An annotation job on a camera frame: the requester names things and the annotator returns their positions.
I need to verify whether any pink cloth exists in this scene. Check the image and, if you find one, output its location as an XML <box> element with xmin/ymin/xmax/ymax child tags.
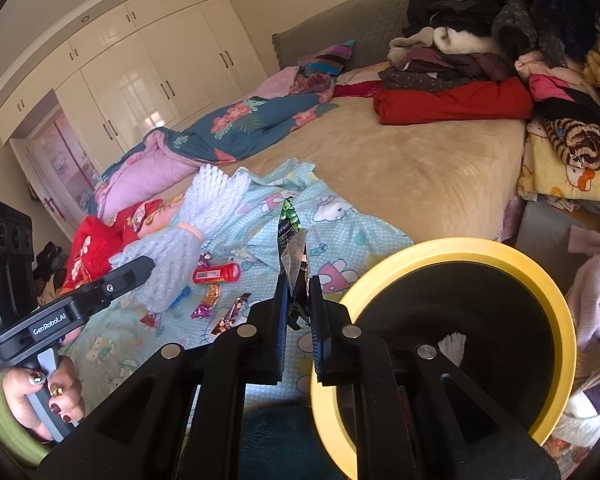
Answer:
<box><xmin>245</xmin><ymin>66</ymin><xmax>301</xmax><ymax>101</ymax></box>

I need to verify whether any orange purple candy wrapper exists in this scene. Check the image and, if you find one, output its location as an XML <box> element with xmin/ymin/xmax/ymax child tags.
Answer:
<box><xmin>190</xmin><ymin>284</ymin><xmax>222</xmax><ymax>320</ymax></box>

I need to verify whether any pile of assorted clothes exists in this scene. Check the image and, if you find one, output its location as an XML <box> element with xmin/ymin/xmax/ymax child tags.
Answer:
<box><xmin>380</xmin><ymin>0</ymin><xmax>600</xmax><ymax>161</ymax></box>

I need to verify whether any white foam net bundle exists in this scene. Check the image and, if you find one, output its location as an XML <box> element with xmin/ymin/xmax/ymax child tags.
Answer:
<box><xmin>109</xmin><ymin>165</ymin><xmax>253</xmax><ymax>313</ymax></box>

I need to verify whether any small white foam net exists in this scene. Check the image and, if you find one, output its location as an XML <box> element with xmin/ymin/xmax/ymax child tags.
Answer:
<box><xmin>437</xmin><ymin>332</ymin><xmax>465</xmax><ymax>363</ymax></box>

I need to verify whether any yellow cartoon blanket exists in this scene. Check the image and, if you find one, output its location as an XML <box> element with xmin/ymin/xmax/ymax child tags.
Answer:
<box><xmin>516</xmin><ymin>120</ymin><xmax>600</xmax><ymax>213</ymax></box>

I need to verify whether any red folded garment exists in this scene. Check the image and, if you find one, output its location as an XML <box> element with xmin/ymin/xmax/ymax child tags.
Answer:
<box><xmin>372</xmin><ymin>77</ymin><xmax>535</xmax><ymax>126</ymax></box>

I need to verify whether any red patterned cloth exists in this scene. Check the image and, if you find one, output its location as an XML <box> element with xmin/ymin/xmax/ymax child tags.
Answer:
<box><xmin>332</xmin><ymin>80</ymin><xmax>386</xmax><ymax>100</ymax></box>

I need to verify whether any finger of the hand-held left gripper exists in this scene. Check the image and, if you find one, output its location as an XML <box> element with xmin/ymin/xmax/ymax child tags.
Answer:
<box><xmin>75</xmin><ymin>255</ymin><xmax>156</xmax><ymax>312</ymax></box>

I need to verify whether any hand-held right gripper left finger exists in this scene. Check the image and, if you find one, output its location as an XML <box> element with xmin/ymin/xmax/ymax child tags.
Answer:
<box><xmin>37</xmin><ymin>272</ymin><xmax>291</xmax><ymax>480</ymax></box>

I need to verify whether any striped pillow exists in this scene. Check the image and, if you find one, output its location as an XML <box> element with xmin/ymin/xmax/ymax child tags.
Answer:
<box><xmin>297</xmin><ymin>39</ymin><xmax>357</xmax><ymax>78</ymax></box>

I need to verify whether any door with pink cartoon curtain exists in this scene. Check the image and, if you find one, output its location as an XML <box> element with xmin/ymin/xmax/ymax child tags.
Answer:
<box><xmin>10</xmin><ymin>105</ymin><xmax>103</xmax><ymax>241</ymax></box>

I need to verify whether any pink red cartoon blanket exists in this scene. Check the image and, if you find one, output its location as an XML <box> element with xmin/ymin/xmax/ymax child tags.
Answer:
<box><xmin>125</xmin><ymin>195</ymin><xmax>191</xmax><ymax>241</ymax></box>

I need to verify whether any beige plush bedspread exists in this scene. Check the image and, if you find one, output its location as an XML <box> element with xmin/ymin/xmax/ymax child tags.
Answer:
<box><xmin>200</xmin><ymin>95</ymin><xmax>528</xmax><ymax>271</ymax></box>

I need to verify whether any blue floral quilt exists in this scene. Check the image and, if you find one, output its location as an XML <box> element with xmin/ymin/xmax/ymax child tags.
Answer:
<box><xmin>92</xmin><ymin>94</ymin><xmax>341</xmax><ymax>221</ymax></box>

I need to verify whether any yellow rimmed trash bin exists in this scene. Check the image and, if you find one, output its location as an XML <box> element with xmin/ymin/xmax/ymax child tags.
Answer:
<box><xmin>310</xmin><ymin>236</ymin><xmax>577</xmax><ymax>478</ymax></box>

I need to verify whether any cream wardrobe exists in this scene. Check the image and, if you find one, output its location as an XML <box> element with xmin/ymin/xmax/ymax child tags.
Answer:
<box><xmin>0</xmin><ymin>0</ymin><xmax>268</xmax><ymax>171</ymax></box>

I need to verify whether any brown candy wrapper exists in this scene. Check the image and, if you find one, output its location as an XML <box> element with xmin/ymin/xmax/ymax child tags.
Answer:
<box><xmin>211</xmin><ymin>294</ymin><xmax>253</xmax><ymax>336</ymax></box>

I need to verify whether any small red bottle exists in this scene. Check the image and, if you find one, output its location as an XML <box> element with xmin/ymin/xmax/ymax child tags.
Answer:
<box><xmin>192</xmin><ymin>262</ymin><xmax>242</xmax><ymax>286</ymax></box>

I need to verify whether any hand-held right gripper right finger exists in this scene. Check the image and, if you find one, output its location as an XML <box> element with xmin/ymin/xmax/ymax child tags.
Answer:
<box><xmin>307</xmin><ymin>275</ymin><xmax>561</xmax><ymax>480</ymax></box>

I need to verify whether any black green snack wrapper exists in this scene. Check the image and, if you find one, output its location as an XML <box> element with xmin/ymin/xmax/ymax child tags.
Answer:
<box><xmin>275</xmin><ymin>199</ymin><xmax>313</xmax><ymax>331</ymax></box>

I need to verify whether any red floral garment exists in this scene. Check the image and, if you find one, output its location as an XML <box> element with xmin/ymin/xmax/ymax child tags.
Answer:
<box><xmin>60</xmin><ymin>199</ymin><xmax>181</xmax><ymax>293</ymax></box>

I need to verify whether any blue cartoon cat blanket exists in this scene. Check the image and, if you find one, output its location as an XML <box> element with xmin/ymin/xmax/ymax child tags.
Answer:
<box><xmin>60</xmin><ymin>159</ymin><xmax>416</xmax><ymax>406</ymax></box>

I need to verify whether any person's left hand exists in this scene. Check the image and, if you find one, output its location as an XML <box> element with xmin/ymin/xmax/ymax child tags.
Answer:
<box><xmin>2</xmin><ymin>355</ymin><xmax>86</xmax><ymax>443</ymax></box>

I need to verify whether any brown striped knit garment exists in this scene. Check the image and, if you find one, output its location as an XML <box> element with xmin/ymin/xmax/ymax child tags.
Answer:
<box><xmin>542</xmin><ymin>117</ymin><xmax>600</xmax><ymax>168</ymax></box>

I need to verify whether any grey padded headboard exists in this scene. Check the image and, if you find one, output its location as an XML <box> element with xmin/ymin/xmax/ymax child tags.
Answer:
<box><xmin>271</xmin><ymin>0</ymin><xmax>416</xmax><ymax>71</ymax></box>

